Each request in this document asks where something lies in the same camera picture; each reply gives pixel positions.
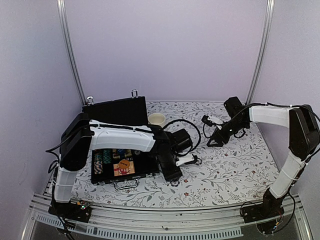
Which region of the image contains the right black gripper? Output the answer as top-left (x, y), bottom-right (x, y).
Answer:
top-left (208, 117), bottom-right (249, 147)

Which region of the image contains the black poker chip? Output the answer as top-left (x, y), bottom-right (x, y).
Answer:
top-left (170, 180), bottom-right (180, 187)

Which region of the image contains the blue playing card deck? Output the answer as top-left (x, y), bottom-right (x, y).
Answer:
top-left (112, 149), bottom-right (133, 160)

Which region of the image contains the orange big blind button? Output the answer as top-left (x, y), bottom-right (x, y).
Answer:
top-left (118, 159), bottom-right (130, 169)

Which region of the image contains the clear round dealer disc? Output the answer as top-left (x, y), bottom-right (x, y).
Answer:
top-left (118, 167), bottom-right (130, 175)

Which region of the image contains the red playing card deck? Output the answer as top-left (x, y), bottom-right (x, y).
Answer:
top-left (113, 160), bottom-right (136, 177)

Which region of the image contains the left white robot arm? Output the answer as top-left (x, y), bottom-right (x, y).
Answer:
top-left (48, 113), bottom-right (197, 217)

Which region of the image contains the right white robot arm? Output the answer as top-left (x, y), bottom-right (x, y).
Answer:
top-left (201, 96), bottom-right (320, 218)

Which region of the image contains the black poker set case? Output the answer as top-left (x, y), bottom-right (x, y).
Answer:
top-left (82, 95), bottom-right (160, 185)

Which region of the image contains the cream ribbed cup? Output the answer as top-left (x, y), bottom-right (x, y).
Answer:
top-left (148, 112), bottom-right (166, 127)

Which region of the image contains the floral table mat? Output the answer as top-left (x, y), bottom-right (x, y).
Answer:
top-left (71, 102), bottom-right (279, 208)

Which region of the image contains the green chip stack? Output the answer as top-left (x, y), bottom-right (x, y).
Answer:
top-left (102, 149), bottom-right (112, 164)

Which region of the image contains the orange chip stack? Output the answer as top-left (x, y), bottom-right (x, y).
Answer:
top-left (93, 149), bottom-right (103, 175)

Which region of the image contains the black braided left cable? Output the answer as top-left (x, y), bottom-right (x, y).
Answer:
top-left (162, 119), bottom-right (202, 157)

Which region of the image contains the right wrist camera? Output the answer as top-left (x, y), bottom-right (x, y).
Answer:
top-left (201, 115), bottom-right (224, 130)

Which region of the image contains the front aluminium rail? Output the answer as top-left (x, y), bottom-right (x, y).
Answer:
top-left (21, 197), bottom-right (313, 240)

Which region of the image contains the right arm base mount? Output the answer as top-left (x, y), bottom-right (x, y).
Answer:
top-left (239, 188), bottom-right (287, 235)

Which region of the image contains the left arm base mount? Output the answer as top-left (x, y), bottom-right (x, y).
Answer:
top-left (48, 196), bottom-right (92, 223)

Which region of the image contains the right aluminium frame post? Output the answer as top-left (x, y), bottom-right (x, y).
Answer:
top-left (245, 0), bottom-right (275, 104)

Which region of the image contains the aluminium frame post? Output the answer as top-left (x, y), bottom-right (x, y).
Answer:
top-left (245, 0), bottom-right (275, 104)
top-left (56, 0), bottom-right (86, 105)

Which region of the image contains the left aluminium frame post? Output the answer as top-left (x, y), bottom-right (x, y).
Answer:
top-left (56, 0), bottom-right (86, 105)

